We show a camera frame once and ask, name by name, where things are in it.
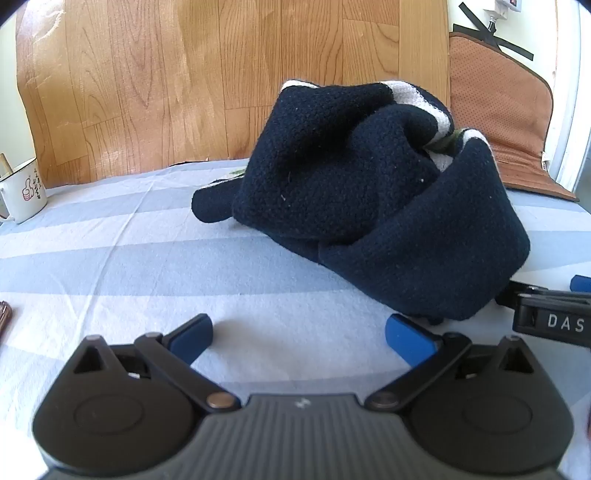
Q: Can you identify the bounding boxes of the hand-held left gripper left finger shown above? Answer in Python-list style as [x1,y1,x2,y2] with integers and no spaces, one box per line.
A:
[65,314,241,412]

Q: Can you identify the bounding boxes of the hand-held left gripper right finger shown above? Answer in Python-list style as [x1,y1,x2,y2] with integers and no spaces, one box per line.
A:
[365,314,536,411]

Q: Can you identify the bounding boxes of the wood-pattern vinyl sheet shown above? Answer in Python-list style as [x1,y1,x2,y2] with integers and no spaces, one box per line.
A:
[16,0,451,190]

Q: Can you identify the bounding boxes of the white door frame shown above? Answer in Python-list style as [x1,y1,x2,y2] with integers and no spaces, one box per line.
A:
[551,60,591,195]

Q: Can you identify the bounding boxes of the white enamel mug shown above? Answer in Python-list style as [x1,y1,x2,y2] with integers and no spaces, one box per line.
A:
[0,157,48,224]

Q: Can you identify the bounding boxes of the black tape strip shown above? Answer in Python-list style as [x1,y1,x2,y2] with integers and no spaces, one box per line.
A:
[451,18,498,37]
[458,2,535,62]

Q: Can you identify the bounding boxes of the white plug adapter red switch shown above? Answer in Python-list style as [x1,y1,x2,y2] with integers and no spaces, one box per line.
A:
[481,0,522,21]

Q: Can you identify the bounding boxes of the blue striped bed sheet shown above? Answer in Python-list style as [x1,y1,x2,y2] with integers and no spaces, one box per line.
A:
[0,157,591,480]

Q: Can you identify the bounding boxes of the navy and green knit sweater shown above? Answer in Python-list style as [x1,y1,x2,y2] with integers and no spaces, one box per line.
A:
[191,79,531,322]

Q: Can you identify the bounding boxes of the brown perforated mat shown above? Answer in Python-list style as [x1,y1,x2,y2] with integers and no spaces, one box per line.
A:
[448,31,580,202]

